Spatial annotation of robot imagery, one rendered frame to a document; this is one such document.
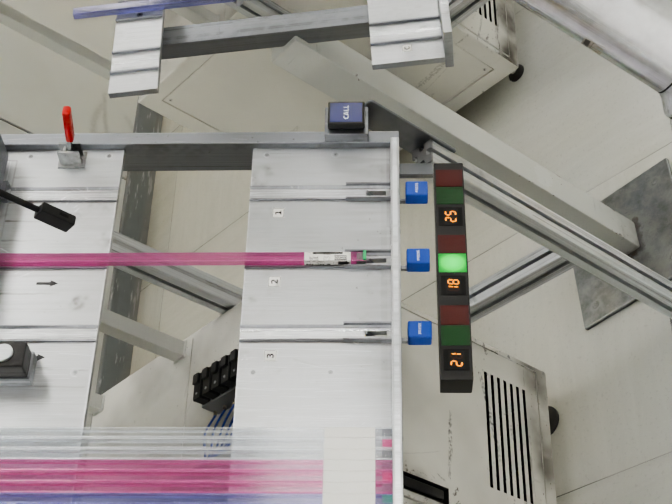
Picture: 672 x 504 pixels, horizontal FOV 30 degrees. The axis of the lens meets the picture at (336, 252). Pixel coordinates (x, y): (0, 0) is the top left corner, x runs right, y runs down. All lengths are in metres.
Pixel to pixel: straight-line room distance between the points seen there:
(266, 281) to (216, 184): 2.21
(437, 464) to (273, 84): 1.10
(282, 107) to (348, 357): 1.37
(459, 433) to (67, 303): 0.74
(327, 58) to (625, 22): 0.77
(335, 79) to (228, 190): 1.81
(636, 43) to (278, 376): 0.60
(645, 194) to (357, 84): 0.69
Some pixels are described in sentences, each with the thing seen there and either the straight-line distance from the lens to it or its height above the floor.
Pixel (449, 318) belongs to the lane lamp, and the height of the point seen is 0.66.
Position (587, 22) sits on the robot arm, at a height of 0.90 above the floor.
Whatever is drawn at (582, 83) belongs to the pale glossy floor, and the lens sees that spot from 2.69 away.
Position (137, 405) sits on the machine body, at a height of 0.62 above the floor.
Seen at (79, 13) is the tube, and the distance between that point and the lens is 1.91.
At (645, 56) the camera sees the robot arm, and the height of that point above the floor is 0.85.
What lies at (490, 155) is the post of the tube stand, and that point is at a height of 0.40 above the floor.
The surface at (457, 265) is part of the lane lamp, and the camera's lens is 1.64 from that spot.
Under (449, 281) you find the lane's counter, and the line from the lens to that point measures 1.62.
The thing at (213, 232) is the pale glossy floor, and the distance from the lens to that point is 3.70.
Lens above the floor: 1.63
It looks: 32 degrees down
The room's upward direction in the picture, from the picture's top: 63 degrees counter-clockwise
